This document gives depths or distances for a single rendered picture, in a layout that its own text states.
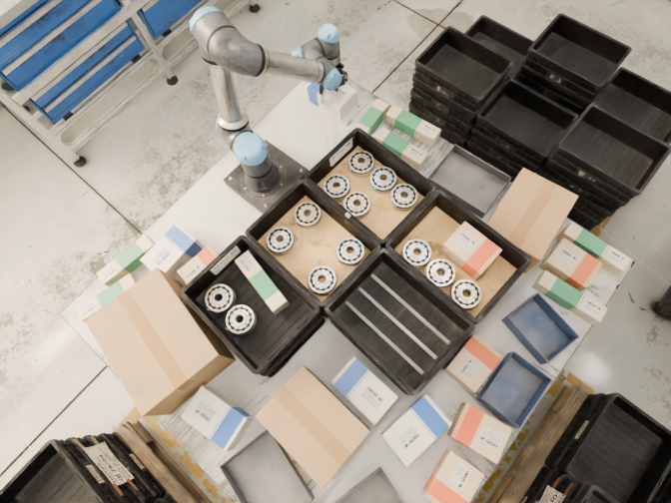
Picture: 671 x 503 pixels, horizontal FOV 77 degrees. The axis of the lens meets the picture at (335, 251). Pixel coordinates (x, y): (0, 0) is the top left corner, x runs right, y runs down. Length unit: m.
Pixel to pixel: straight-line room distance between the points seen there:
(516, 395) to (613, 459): 0.71
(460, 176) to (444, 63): 0.83
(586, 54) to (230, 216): 2.00
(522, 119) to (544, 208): 0.90
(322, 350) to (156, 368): 0.57
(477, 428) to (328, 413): 0.49
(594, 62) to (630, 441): 1.82
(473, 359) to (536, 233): 0.50
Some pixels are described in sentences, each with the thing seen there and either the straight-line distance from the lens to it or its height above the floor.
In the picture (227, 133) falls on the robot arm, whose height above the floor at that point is 0.96.
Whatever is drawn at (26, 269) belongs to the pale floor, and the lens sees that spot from 3.14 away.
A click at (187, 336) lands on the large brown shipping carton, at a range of 1.53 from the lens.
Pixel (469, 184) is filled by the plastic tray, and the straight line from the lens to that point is 1.86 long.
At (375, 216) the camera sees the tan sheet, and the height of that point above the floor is 0.83.
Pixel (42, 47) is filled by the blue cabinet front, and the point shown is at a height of 0.70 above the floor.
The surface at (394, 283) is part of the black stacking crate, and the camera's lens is 1.52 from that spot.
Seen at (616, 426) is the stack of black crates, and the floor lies 0.27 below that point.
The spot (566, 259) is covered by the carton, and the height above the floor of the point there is 0.77.
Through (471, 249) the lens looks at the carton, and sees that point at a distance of 1.52.
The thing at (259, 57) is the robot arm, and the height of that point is 1.32.
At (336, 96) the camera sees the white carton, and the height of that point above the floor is 0.79.
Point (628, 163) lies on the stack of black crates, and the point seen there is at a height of 0.49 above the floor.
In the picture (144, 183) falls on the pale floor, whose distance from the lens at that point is 2.98.
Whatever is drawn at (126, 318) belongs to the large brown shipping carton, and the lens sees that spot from 1.64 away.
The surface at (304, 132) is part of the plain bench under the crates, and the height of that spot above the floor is 0.70.
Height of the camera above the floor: 2.29
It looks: 70 degrees down
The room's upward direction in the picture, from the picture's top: 11 degrees counter-clockwise
